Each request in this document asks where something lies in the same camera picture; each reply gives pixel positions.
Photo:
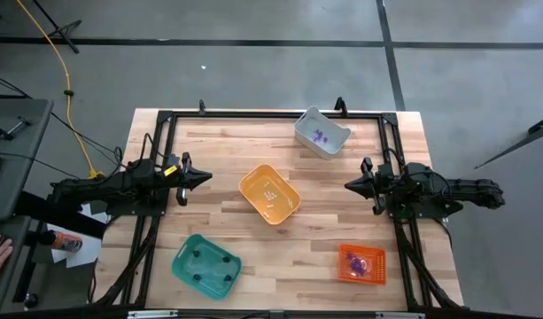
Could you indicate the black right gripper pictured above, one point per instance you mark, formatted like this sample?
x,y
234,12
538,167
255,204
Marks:
x,y
388,190

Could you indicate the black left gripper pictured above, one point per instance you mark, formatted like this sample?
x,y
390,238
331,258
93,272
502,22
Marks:
x,y
173,184

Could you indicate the small black ball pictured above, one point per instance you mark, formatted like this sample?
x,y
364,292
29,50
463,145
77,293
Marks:
x,y
227,277
227,259
196,254
196,277

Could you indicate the white plastic bin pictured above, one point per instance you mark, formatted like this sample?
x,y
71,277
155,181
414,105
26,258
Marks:
x,y
306,128

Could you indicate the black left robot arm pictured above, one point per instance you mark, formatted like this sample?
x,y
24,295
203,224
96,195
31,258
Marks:
x,y
98,188

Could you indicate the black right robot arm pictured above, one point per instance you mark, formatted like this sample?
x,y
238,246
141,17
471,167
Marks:
x,y
475,190

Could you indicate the yellow paper tag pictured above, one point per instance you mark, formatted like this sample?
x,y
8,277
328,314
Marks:
x,y
168,171

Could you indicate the yellow plastic bin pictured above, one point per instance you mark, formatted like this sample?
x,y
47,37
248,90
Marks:
x,y
253,186

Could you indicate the red plastic basket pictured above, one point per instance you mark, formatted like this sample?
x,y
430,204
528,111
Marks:
x,y
377,266

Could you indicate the teal plastic bin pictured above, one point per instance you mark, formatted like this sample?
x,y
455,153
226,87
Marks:
x,y
211,268

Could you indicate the white paper sheets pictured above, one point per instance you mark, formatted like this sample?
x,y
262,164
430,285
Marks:
x,y
86,254

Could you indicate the orange spray can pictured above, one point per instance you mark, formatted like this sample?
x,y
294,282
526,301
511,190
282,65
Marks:
x,y
67,242

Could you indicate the black flat bar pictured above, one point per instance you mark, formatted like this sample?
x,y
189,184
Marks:
x,y
41,212

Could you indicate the grey side desk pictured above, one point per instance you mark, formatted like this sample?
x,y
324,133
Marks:
x,y
18,177
14,266

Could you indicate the black stand leg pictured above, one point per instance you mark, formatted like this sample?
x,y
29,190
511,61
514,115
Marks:
x,y
541,126

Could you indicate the black tripod stand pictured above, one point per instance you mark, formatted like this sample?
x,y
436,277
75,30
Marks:
x,y
58,32

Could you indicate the black round knob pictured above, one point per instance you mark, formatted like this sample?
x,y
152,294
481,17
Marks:
x,y
30,301

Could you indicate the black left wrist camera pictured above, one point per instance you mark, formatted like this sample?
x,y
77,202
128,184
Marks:
x,y
176,168

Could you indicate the black rail clip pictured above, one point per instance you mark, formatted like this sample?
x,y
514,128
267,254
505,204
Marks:
x,y
202,106
340,105

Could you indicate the silver metal bracket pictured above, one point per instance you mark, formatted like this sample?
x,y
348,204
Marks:
x,y
399,315
151,314

